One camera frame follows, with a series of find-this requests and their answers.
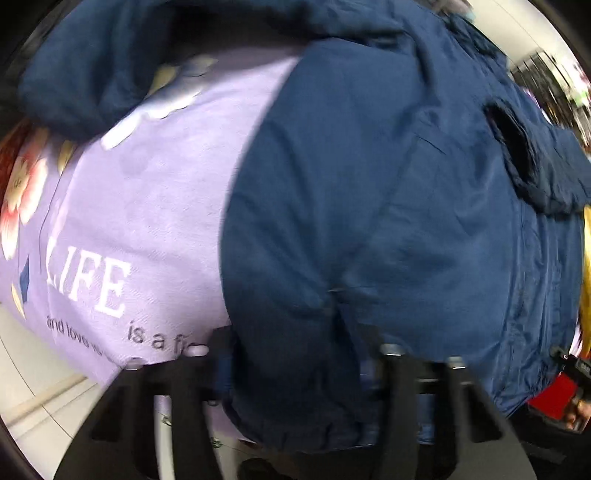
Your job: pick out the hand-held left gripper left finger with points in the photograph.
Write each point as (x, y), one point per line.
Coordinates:
(220, 369)

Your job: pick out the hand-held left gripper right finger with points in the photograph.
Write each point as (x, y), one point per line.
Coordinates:
(397, 383)

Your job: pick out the navy blue jacket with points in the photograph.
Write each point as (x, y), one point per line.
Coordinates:
(369, 184)

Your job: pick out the person's right hand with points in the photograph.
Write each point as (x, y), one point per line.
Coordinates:
(578, 415)

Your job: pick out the purple floral bedsheet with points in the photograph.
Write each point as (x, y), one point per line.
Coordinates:
(161, 207)

